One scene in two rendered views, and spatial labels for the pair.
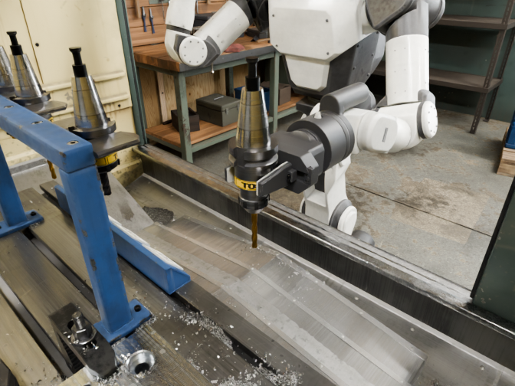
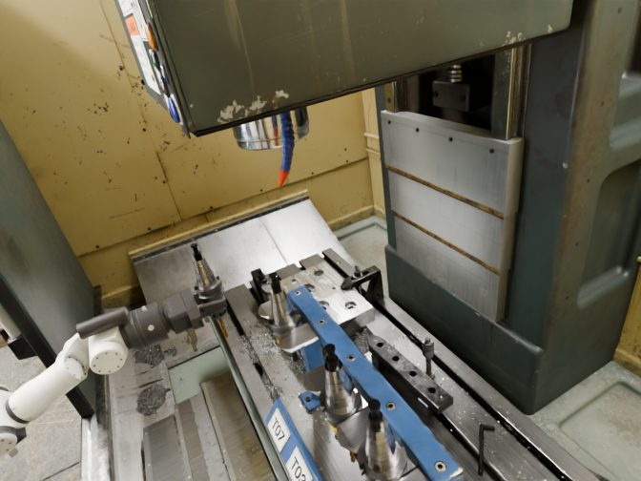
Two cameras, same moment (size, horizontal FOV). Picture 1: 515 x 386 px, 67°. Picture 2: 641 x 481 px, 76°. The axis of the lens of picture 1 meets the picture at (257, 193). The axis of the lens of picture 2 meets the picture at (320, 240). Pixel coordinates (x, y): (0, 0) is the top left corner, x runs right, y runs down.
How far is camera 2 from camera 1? 1.24 m
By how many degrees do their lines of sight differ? 115
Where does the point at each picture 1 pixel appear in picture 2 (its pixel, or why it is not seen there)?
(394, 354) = (160, 431)
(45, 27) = not seen: outside the picture
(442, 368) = (138, 430)
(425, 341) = (127, 448)
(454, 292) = (93, 425)
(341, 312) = (162, 468)
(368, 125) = not seen: hidden behind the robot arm
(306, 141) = (169, 303)
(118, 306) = not seen: hidden behind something
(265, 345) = (245, 366)
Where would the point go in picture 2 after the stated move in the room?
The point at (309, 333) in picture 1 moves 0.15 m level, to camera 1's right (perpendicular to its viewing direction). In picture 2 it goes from (200, 447) to (158, 434)
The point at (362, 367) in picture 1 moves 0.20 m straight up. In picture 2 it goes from (189, 421) to (166, 375)
